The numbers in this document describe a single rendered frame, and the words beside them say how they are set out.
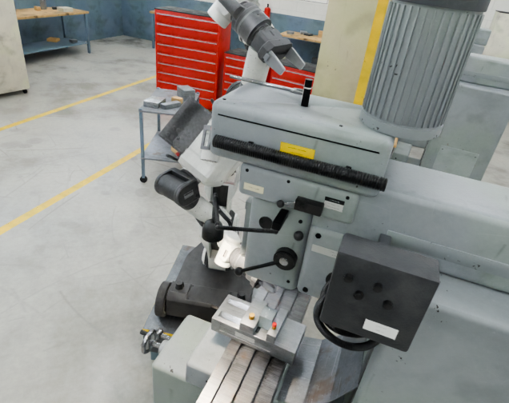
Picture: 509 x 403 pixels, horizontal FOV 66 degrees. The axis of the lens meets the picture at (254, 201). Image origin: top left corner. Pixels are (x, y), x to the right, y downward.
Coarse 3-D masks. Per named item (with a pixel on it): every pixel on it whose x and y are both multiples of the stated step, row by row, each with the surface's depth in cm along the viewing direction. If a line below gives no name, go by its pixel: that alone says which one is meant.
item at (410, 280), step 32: (352, 256) 79; (384, 256) 80; (416, 256) 81; (352, 288) 83; (384, 288) 80; (416, 288) 77; (320, 320) 90; (352, 320) 87; (384, 320) 83; (416, 320) 80
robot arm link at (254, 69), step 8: (240, 40) 133; (248, 48) 137; (248, 56) 138; (256, 56) 135; (248, 64) 139; (256, 64) 137; (264, 64) 138; (248, 72) 141; (256, 72) 139; (264, 72) 140; (264, 80) 144
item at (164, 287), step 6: (162, 282) 224; (168, 282) 225; (162, 288) 220; (168, 288) 222; (162, 294) 218; (156, 300) 217; (162, 300) 217; (156, 306) 217; (162, 306) 217; (156, 312) 218; (162, 312) 219
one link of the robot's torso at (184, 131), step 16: (176, 112) 152; (192, 112) 151; (208, 112) 151; (176, 128) 152; (192, 128) 151; (176, 144) 151; (192, 144) 151; (176, 160) 158; (192, 160) 151; (224, 160) 151; (192, 176) 153; (208, 176) 150; (224, 176) 154
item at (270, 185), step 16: (240, 176) 111; (256, 176) 108; (272, 176) 106; (288, 176) 105; (256, 192) 110; (272, 192) 109; (288, 192) 107; (304, 192) 105; (320, 192) 103; (336, 192) 102; (352, 192) 101; (336, 208) 104; (352, 208) 102
